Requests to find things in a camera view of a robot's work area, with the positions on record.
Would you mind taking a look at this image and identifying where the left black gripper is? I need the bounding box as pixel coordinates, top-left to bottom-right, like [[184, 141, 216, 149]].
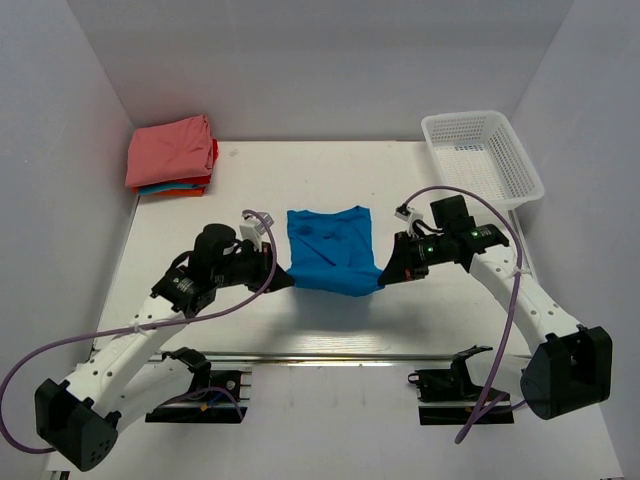
[[213, 240, 295, 294]]

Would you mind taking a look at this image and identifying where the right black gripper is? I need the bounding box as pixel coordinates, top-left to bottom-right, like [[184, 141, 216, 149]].
[[379, 230, 451, 285]]

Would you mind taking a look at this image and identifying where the blue t-shirt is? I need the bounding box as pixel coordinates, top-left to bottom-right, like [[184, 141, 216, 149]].
[[287, 206, 381, 297]]

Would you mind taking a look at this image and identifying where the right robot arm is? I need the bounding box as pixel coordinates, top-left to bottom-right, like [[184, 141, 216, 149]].
[[378, 195, 613, 420]]

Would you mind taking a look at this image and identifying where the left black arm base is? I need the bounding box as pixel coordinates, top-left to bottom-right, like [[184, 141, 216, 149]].
[[145, 353, 251, 424]]

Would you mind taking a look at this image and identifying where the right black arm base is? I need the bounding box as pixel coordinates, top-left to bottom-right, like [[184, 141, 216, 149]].
[[407, 345, 492, 426]]

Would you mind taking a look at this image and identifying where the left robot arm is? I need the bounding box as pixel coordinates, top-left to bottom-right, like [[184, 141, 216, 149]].
[[35, 210, 293, 472]]

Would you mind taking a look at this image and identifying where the white plastic basket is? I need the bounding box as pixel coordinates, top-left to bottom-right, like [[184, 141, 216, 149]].
[[421, 110, 545, 210]]

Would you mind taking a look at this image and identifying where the teal folded t-shirt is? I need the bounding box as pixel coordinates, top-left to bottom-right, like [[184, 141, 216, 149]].
[[134, 183, 203, 196]]

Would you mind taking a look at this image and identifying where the pink folded t-shirt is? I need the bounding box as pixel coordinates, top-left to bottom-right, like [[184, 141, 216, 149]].
[[125, 115, 214, 188]]

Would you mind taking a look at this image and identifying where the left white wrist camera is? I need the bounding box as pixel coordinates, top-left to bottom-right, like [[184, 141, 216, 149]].
[[239, 211, 274, 250]]

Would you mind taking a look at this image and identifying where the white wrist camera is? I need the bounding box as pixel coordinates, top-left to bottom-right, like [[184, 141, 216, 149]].
[[239, 211, 274, 250], [394, 204, 425, 238]]

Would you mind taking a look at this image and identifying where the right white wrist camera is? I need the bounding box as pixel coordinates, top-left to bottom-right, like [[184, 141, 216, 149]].
[[394, 204, 425, 238]]

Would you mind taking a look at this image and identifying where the aluminium table edge rail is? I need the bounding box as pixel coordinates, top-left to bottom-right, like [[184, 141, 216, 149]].
[[154, 351, 531, 367]]

